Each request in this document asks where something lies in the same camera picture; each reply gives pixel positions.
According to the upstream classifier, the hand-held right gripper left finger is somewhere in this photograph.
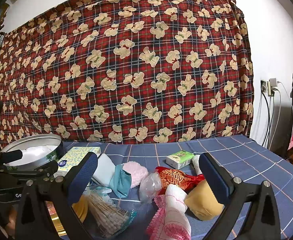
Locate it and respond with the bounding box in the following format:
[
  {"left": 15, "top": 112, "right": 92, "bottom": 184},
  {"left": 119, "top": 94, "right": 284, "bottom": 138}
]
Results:
[{"left": 15, "top": 152, "right": 98, "bottom": 240}]

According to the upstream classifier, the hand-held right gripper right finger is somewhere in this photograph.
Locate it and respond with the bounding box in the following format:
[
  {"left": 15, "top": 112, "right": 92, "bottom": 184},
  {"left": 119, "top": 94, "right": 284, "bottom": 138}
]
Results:
[{"left": 199, "top": 152, "right": 283, "bottom": 240}]

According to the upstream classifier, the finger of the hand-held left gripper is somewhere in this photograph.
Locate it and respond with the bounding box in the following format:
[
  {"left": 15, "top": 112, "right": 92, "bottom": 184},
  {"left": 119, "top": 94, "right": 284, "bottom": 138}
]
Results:
[
  {"left": 0, "top": 149, "right": 23, "bottom": 163},
  {"left": 4, "top": 160, "right": 59, "bottom": 179}
]

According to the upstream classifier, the white cloth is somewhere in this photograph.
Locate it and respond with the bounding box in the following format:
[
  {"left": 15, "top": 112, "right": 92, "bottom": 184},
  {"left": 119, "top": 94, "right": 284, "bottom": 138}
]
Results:
[{"left": 10, "top": 146, "right": 57, "bottom": 167}]

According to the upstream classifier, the white cotton roll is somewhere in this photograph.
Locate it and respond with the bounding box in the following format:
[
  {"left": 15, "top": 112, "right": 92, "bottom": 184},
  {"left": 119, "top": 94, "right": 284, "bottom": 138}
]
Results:
[{"left": 192, "top": 154, "right": 204, "bottom": 175}]

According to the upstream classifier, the white towel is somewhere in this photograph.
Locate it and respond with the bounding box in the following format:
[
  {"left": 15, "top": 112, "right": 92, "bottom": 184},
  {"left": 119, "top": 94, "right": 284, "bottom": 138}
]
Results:
[{"left": 91, "top": 154, "right": 117, "bottom": 188}]

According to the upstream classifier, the round metal tin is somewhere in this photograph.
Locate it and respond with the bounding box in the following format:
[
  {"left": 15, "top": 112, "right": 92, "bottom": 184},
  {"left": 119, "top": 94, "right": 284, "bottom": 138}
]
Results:
[{"left": 0, "top": 134, "right": 65, "bottom": 173}]

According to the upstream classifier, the green tissue pack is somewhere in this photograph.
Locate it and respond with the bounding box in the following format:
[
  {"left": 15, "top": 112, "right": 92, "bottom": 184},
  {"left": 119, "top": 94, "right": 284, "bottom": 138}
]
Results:
[{"left": 166, "top": 150, "right": 195, "bottom": 170}]

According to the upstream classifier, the red gold brocade pouch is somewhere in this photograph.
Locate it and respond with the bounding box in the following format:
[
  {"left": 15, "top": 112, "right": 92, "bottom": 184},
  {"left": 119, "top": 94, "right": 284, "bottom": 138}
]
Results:
[{"left": 155, "top": 166, "right": 205, "bottom": 195}]

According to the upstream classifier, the cotton swab pack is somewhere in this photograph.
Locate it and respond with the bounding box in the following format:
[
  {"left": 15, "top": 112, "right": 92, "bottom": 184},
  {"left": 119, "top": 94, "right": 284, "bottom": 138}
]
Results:
[{"left": 83, "top": 186, "right": 137, "bottom": 239}]

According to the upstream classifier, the pink fluffy cloth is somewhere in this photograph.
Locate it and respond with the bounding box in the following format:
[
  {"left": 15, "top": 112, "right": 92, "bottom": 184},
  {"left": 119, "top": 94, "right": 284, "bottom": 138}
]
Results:
[{"left": 121, "top": 161, "right": 149, "bottom": 188}]

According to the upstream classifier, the clear plastic bag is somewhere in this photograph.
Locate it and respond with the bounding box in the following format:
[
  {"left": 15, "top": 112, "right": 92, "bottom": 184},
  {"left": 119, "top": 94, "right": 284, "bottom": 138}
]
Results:
[{"left": 139, "top": 172, "right": 163, "bottom": 204}]

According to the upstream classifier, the pale floral tissue box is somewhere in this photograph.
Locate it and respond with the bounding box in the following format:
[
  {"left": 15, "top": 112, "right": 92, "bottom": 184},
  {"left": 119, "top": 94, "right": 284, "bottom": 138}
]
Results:
[{"left": 56, "top": 146, "right": 102, "bottom": 181}]

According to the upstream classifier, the yellow sponge cloth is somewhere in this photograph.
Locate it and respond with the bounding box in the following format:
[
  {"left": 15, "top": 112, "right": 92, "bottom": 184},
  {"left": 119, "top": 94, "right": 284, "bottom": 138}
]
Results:
[{"left": 184, "top": 180, "right": 224, "bottom": 221}]

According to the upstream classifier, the yellow round lid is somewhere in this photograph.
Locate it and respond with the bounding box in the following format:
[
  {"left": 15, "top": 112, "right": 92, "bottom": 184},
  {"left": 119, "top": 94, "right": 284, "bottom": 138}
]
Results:
[{"left": 71, "top": 194, "right": 88, "bottom": 223}]

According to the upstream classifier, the teal cloth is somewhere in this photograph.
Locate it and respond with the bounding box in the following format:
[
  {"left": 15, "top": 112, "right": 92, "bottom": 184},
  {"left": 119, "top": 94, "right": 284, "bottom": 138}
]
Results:
[{"left": 109, "top": 169, "right": 133, "bottom": 198}]

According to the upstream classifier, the blue plaid bed sheet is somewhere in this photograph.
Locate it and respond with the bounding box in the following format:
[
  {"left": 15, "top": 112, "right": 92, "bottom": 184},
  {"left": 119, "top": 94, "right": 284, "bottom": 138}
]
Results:
[{"left": 44, "top": 134, "right": 293, "bottom": 240}]

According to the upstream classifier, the orange pink packet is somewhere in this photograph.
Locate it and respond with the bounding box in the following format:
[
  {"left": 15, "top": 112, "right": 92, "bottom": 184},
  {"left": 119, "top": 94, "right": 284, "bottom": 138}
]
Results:
[{"left": 44, "top": 200, "right": 70, "bottom": 238}]

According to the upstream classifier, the red plaid bear-print blanket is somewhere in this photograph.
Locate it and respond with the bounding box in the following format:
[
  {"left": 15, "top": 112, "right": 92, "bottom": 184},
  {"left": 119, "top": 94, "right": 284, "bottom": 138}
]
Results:
[{"left": 0, "top": 0, "right": 255, "bottom": 151}]

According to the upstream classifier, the black cable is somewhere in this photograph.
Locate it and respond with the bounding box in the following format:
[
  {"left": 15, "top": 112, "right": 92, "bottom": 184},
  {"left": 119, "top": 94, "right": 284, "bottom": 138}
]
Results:
[{"left": 260, "top": 90, "right": 272, "bottom": 147}]

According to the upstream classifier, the white cable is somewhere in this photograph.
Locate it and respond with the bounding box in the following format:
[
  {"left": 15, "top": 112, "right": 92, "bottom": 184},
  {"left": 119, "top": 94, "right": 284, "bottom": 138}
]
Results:
[{"left": 268, "top": 81, "right": 293, "bottom": 150}]

